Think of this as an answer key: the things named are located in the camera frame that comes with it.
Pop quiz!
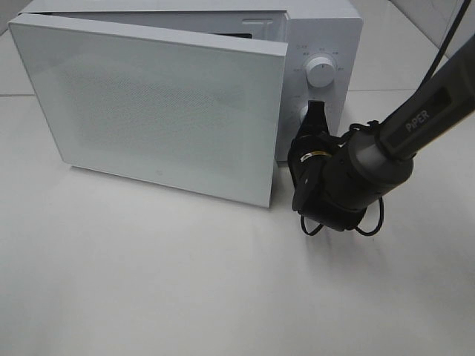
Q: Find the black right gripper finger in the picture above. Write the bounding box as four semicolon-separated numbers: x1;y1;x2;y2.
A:
302;100;329;135

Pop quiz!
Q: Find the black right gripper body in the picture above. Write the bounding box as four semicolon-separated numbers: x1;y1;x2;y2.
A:
287;125;349;200

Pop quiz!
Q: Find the white timer knob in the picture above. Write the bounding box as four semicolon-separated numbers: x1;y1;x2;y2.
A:
298;105;308;125

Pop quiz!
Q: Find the white microwave door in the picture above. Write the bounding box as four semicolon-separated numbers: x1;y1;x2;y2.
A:
9;13;287;207

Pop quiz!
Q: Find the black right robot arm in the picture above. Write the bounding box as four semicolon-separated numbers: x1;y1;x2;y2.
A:
287;39;474;237

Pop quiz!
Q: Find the upper white power knob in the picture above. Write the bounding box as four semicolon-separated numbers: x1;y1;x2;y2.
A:
304;53;337;88

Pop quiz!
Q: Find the white microwave oven body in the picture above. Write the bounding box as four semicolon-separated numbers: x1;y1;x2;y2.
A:
15;1;363;162

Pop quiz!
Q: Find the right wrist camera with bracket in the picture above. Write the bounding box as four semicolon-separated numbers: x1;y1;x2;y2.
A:
292;162;323;213

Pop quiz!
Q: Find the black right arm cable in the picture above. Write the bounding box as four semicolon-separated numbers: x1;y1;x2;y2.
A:
299;0;468;237

